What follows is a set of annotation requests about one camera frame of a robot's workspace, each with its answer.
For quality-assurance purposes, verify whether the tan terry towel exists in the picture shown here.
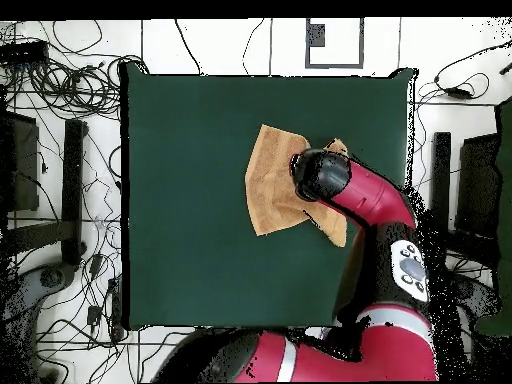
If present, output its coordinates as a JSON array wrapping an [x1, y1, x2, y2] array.
[[244, 123, 351, 248]]

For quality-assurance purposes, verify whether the dark green table cloth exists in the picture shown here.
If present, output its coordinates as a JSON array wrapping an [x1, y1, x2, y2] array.
[[119, 61, 419, 331]]

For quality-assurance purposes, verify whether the black socket strip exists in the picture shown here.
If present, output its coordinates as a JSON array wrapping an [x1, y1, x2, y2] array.
[[107, 277, 124, 341]]

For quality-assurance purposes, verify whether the black stand bar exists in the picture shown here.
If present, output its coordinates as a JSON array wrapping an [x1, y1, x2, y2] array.
[[7, 118, 88, 266], [427, 131, 452, 273]]

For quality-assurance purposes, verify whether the dark grey chair base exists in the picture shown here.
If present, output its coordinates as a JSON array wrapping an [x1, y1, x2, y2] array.
[[0, 261, 79, 383], [447, 269, 501, 321]]

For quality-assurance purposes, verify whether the green cloth sheet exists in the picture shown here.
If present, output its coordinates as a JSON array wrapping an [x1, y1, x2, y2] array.
[[473, 95, 512, 337]]

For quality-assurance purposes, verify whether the black power strip box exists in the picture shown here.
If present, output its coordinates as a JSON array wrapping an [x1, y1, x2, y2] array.
[[0, 39, 50, 65]]

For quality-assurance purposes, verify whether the grey square floor frame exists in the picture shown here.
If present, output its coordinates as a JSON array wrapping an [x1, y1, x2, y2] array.
[[304, 17, 365, 70]]

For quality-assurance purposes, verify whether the black power adapter with cable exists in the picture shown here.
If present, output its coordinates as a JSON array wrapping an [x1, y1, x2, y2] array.
[[433, 39, 512, 101]]

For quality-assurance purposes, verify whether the black cable tangle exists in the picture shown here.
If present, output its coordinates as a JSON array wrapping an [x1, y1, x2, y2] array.
[[1, 19, 150, 121]]

